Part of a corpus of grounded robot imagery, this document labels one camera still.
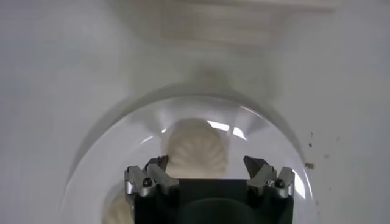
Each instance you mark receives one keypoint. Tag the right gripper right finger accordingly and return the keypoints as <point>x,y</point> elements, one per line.
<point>265,179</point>

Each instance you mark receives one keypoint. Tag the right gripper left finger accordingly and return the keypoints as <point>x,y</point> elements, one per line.
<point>158,179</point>

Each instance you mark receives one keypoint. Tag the white steamed baozi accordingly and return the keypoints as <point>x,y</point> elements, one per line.
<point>117,211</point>
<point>196,149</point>

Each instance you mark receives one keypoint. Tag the white oval plate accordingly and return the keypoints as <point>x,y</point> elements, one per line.
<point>268,146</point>

